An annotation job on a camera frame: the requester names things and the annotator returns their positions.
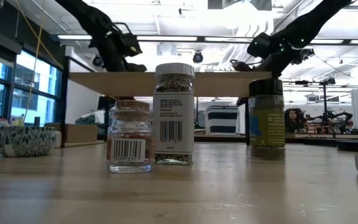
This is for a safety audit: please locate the black-lid green-label spice jar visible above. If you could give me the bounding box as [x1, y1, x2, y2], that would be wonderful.
[248, 78, 287, 162]

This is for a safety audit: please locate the black camera stand pole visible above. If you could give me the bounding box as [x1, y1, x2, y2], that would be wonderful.
[318, 76, 337, 125]

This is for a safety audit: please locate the cork-lid glass spice jar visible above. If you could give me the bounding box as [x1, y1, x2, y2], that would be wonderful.
[106, 99, 154, 174]

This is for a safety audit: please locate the white navy striped bin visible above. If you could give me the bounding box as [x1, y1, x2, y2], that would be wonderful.
[203, 105, 239, 136]

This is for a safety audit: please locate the pile of cloth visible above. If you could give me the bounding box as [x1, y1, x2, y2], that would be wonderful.
[75, 110, 106, 126]

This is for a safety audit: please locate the white-lid spice jar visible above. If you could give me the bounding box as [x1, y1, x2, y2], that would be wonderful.
[152, 62, 196, 166]

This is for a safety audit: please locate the wooden shelf with black frame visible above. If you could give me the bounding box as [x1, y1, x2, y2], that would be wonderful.
[68, 71, 273, 147]

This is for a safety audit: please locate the white block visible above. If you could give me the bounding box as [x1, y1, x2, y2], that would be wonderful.
[54, 130, 63, 149]

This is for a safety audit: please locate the leaf-patterned ceramic bowl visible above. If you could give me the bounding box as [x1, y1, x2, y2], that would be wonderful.
[0, 126, 57, 158]

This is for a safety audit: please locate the black ceiling track spotlight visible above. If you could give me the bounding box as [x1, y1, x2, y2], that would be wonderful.
[292, 48, 316, 65]

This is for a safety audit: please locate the colourful parts pile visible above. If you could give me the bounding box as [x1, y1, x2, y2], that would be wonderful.
[284, 108, 306, 134]

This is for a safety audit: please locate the yellow hanging cable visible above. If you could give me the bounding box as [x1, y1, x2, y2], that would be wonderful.
[14, 0, 65, 124]

